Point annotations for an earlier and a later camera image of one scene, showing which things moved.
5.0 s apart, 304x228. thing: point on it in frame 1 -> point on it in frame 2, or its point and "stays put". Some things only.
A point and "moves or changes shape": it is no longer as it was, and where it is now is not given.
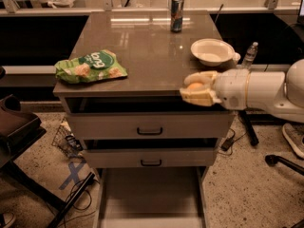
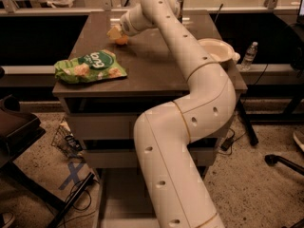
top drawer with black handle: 149,124 stays put
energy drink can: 177,13 stays put
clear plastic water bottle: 250,56 stays put
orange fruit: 196,86 moves or changes shape
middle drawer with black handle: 152,158 stays put
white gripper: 230,88 -> 127,26
